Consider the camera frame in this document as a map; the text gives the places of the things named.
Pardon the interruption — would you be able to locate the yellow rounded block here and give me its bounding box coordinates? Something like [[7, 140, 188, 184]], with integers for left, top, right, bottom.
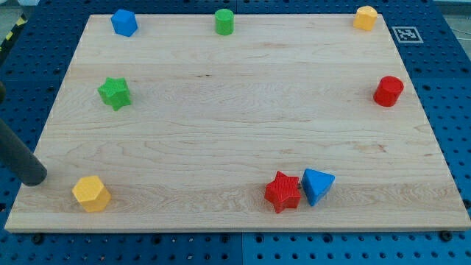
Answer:
[[353, 6, 378, 31]]

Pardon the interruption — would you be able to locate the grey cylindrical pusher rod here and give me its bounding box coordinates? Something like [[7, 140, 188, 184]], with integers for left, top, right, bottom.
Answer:
[[1, 120, 47, 186]]

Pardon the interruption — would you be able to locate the green star block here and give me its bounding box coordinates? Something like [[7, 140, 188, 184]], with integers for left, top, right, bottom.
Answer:
[[97, 77, 132, 111]]

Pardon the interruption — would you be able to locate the red cylinder block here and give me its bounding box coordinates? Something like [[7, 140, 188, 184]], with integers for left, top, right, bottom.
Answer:
[[373, 76, 404, 107]]

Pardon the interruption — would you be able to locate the yellow hexagon block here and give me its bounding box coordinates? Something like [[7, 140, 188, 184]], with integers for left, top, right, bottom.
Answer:
[[71, 175, 111, 213]]

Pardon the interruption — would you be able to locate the red star block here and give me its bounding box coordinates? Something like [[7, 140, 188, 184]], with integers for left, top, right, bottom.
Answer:
[[264, 171, 301, 213]]

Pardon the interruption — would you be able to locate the blue pentagon block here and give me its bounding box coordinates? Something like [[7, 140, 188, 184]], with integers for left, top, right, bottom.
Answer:
[[110, 9, 138, 37]]

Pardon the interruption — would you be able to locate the green cylinder block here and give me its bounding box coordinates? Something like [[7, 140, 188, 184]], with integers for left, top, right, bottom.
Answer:
[[214, 9, 234, 35]]

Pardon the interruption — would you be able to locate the light wooden board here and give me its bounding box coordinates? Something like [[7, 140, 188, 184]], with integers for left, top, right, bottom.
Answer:
[[5, 14, 470, 233]]

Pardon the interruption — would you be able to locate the blue triangle block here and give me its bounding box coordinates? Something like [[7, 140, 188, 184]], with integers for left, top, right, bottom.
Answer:
[[301, 169, 336, 207]]

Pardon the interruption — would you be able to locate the white fiducial marker tag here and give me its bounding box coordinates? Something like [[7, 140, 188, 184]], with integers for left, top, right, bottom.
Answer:
[[392, 26, 423, 43]]

